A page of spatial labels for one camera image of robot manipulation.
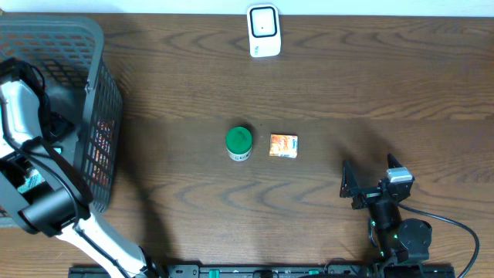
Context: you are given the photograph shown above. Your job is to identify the white barcode scanner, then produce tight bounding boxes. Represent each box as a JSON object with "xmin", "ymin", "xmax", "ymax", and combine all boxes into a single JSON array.
[{"xmin": 246, "ymin": 4, "xmax": 282, "ymax": 58}]

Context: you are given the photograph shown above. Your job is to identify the orange snack box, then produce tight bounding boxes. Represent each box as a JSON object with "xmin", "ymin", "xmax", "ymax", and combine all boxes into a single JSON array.
[{"xmin": 269, "ymin": 134, "xmax": 298, "ymax": 158}]

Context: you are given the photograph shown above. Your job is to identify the grey plastic basket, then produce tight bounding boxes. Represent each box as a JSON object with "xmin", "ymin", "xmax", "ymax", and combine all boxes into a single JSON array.
[{"xmin": 1, "ymin": 15, "xmax": 123, "ymax": 212}]

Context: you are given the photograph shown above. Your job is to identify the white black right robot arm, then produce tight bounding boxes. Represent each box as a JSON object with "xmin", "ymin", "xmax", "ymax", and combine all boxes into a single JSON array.
[{"xmin": 340, "ymin": 154, "xmax": 432, "ymax": 264}]

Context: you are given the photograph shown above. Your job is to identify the teal wet wipes pack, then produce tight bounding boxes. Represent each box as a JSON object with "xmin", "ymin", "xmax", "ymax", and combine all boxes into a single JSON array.
[{"xmin": 17, "ymin": 174, "xmax": 45, "ymax": 194}]

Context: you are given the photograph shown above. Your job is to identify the green lid jar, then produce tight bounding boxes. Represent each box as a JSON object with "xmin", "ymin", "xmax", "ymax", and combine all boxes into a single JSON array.
[{"xmin": 225, "ymin": 127, "xmax": 253, "ymax": 161}]

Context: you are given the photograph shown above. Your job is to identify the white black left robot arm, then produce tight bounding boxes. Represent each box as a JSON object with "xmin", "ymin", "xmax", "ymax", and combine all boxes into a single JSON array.
[{"xmin": 1, "ymin": 58, "xmax": 166, "ymax": 277}]

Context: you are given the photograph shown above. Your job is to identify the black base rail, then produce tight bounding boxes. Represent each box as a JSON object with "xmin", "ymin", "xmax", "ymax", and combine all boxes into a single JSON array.
[{"xmin": 69, "ymin": 263, "xmax": 456, "ymax": 278}]

